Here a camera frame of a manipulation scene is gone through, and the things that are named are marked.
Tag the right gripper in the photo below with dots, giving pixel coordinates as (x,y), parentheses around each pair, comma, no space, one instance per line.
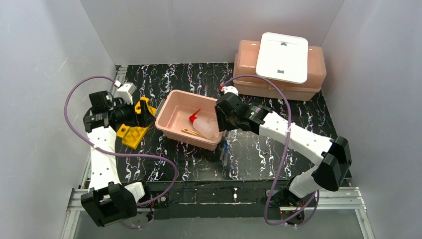
(223,116)

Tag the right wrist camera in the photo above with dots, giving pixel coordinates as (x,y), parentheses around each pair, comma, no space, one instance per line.
(228,89)

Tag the white rectangular lid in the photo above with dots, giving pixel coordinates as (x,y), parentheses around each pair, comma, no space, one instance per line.
(283,58)

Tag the aluminium frame rail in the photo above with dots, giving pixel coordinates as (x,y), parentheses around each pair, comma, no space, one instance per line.
(100,200)

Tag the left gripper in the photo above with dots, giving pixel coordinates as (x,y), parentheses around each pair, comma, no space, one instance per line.
(134,113)

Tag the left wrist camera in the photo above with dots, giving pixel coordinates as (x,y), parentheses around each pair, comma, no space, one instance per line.
(125,92)

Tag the wooden stick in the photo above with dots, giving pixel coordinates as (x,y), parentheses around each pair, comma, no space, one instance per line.
(194,133)

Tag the pink plastic bin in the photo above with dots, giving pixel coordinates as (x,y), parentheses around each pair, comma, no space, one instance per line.
(174,115)

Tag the yellow test tube rack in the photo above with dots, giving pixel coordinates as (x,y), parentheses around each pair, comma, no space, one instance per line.
(131,136)

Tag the white squeeze bottle red cap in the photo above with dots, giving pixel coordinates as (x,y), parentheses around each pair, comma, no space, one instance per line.
(202,126)

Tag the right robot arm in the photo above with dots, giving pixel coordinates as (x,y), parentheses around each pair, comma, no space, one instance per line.
(331,157)

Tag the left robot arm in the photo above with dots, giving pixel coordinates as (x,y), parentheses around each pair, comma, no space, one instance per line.
(101,112)

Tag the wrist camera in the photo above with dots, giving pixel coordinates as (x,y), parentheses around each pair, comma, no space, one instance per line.
(228,89)
(125,92)

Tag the blue capped plastic pipette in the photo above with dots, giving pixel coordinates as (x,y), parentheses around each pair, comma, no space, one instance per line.
(224,154)

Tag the clear glass beaker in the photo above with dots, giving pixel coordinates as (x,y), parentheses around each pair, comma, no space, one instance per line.
(214,126)

